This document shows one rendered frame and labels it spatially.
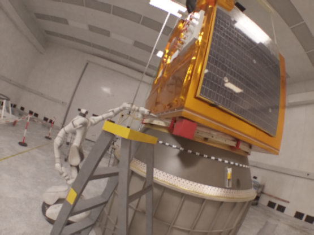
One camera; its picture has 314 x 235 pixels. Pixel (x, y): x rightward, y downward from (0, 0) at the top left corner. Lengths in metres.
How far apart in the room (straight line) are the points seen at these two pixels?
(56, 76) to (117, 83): 4.25
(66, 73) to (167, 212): 9.96
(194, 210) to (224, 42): 1.65
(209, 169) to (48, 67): 10.83
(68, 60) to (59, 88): 1.99
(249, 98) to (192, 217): 1.29
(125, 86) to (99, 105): 2.07
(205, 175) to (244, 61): 1.26
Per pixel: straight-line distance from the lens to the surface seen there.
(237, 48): 1.78
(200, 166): 1.43
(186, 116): 1.21
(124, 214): 0.74
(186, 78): 1.31
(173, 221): 1.44
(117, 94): 9.54
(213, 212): 1.51
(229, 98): 1.44
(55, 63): 11.06
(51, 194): 2.10
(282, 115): 2.41
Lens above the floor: 1.52
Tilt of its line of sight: 7 degrees up
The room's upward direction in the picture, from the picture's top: 18 degrees clockwise
